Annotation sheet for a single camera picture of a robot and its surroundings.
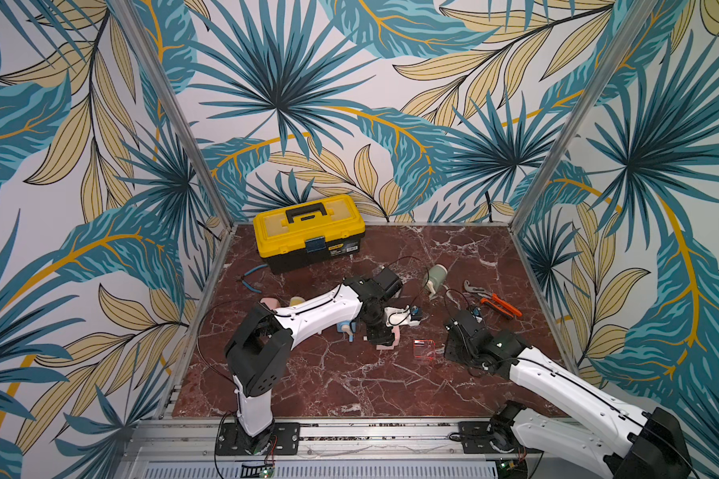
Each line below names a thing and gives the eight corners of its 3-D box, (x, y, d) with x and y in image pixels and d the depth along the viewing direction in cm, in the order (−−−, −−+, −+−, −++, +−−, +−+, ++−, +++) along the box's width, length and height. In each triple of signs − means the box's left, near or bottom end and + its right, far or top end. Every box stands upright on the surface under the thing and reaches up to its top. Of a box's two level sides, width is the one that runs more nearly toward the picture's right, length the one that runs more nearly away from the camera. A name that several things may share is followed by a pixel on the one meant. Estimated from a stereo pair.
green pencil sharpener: (419, 289, 103) (423, 276, 97) (432, 274, 107) (436, 261, 101) (432, 297, 101) (436, 285, 95) (444, 282, 105) (449, 269, 99)
